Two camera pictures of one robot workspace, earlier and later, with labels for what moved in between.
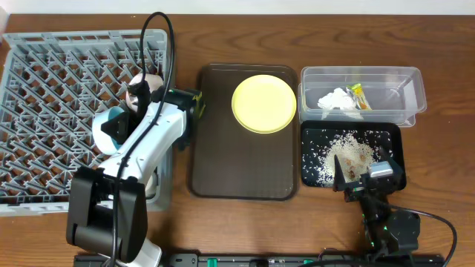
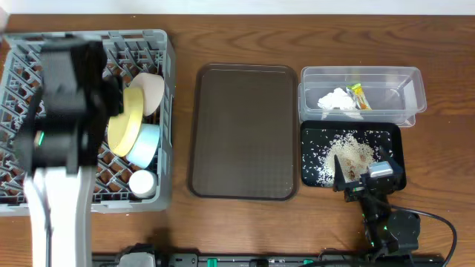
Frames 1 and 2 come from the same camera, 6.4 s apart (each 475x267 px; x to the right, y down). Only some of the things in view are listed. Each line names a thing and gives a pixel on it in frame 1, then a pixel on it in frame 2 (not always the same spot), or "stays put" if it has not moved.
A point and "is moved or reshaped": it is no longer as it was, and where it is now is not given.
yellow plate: (263, 104) is moved or reshaped
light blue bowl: (102, 140) is moved or reshaped
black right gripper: (356, 188) stays put
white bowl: (153, 81) stays put
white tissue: (339, 99) stays put
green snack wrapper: (358, 90) stays put
